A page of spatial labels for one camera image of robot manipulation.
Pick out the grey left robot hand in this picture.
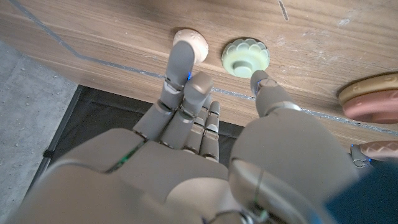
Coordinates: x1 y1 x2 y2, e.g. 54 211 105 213
349 143 374 169

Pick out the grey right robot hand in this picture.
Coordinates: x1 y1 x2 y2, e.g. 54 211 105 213
4 40 360 224

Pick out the coral red toy ring disc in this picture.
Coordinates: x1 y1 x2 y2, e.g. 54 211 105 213
343 90 398 124

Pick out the green toy ring disc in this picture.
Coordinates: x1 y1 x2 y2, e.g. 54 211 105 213
221 37 271 79

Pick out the black fabric backdrop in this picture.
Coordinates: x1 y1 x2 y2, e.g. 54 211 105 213
51 85 246 169

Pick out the black backdrop stand pole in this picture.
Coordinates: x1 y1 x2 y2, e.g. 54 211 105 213
26 85 84 194

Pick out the silver tape outline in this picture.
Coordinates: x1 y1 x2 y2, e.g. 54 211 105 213
7 0 398 138

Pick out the orange toy ring disc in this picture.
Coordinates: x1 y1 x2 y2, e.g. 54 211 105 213
338 73 398 106

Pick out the cream toy ring disc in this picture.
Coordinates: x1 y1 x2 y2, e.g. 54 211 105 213
172 29 210 65

